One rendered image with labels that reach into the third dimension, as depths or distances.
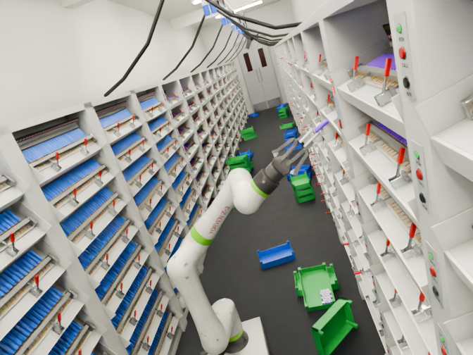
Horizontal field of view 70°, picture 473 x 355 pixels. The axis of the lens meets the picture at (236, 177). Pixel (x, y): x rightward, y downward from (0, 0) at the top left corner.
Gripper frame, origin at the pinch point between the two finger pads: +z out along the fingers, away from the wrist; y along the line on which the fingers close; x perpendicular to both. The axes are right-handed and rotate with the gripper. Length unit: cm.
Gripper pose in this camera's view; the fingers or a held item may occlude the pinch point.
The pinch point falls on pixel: (309, 137)
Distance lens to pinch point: 127.0
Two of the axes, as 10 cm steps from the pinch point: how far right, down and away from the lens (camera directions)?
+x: -3.8, 1.1, -9.2
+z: 6.4, -6.9, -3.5
